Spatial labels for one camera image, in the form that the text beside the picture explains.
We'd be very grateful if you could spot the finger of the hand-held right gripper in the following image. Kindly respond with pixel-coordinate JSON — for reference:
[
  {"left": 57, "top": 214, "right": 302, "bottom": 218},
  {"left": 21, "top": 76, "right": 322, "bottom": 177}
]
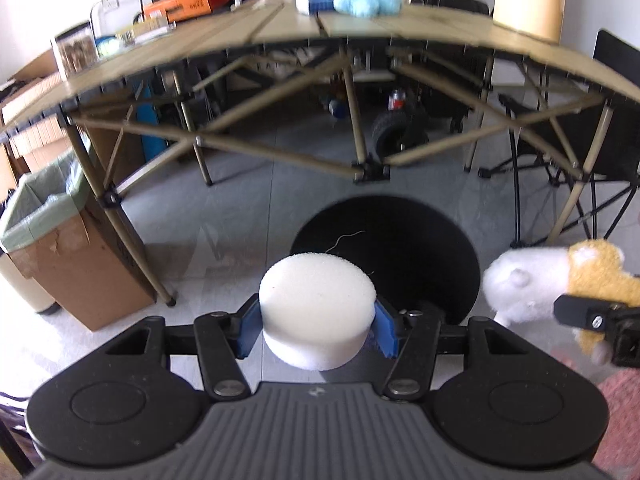
[{"left": 553, "top": 293, "right": 619, "bottom": 334}]

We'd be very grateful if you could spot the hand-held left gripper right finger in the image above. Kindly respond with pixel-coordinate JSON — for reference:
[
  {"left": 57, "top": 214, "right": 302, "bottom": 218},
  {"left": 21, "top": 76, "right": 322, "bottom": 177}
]
[{"left": 372, "top": 299, "right": 538, "bottom": 402}]

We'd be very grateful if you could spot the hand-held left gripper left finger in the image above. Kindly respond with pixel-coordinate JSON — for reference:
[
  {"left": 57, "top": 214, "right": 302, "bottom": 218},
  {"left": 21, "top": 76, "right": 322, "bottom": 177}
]
[{"left": 105, "top": 292, "right": 262, "bottom": 402}]

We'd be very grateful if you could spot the white and orange plush toy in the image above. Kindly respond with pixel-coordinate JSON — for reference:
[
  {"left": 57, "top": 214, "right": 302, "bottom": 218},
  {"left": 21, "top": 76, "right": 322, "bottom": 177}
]
[{"left": 482, "top": 240, "right": 627, "bottom": 367}]

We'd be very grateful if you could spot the white round sponge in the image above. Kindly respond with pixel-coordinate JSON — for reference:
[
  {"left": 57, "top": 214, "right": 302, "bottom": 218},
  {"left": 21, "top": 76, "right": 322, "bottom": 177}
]
[{"left": 258, "top": 253, "right": 377, "bottom": 372}]

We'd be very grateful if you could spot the black round bin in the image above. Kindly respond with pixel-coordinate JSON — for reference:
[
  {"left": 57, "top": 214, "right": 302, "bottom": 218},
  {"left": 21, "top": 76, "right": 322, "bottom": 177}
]
[{"left": 290, "top": 195, "right": 481, "bottom": 326}]

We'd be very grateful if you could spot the pink shaggy rug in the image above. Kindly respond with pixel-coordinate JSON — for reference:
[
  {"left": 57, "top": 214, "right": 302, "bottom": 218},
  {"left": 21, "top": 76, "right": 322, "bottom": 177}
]
[{"left": 595, "top": 370, "right": 640, "bottom": 480}]

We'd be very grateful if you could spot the cardboard box with green liner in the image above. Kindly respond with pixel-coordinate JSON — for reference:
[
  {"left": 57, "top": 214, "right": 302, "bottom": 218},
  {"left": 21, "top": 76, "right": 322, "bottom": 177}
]
[{"left": 0, "top": 160, "right": 157, "bottom": 332}]

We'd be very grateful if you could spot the black folding chair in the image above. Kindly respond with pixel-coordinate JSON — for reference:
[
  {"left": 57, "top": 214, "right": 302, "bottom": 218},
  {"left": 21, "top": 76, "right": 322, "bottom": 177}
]
[{"left": 477, "top": 30, "right": 640, "bottom": 251}]

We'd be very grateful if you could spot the black wagon wheel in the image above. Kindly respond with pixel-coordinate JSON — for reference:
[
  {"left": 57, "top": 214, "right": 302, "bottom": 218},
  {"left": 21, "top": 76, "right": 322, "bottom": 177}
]
[{"left": 372, "top": 110, "right": 431, "bottom": 158}]

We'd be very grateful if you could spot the beige waste bin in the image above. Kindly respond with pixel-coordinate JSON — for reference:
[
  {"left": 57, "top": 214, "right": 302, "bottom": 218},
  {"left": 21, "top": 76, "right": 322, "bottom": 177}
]
[{"left": 0, "top": 255, "right": 57, "bottom": 317}]

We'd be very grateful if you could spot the blue board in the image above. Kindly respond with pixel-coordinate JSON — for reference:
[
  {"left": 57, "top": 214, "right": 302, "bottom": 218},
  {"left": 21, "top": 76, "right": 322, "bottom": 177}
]
[{"left": 137, "top": 80, "right": 169, "bottom": 161}]

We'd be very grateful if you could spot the brown cardboard box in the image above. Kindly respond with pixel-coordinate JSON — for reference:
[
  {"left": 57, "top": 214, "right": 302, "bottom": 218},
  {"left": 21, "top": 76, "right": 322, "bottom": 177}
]
[{"left": 0, "top": 105, "right": 76, "bottom": 196}]

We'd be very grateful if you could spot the tan folding table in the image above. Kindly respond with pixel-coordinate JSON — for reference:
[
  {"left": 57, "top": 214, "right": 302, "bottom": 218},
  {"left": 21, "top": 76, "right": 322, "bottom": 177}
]
[{"left": 0, "top": 0, "right": 640, "bottom": 306}]

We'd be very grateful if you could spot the small beige box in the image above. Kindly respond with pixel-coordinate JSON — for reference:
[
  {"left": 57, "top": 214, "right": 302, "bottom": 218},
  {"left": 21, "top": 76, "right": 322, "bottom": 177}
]
[{"left": 117, "top": 12, "right": 169, "bottom": 43}]

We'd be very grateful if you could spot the clear snack jar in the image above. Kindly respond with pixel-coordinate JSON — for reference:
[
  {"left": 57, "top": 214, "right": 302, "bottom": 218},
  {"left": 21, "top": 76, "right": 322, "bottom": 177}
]
[{"left": 52, "top": 22, "right": 98, "bottom": 79}]

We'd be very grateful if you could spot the open cardboard box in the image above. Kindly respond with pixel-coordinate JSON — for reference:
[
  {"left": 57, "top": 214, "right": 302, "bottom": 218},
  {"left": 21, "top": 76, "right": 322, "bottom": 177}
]
[{"left": 0, "top": 50, "right": 63, "bottom": 111}]

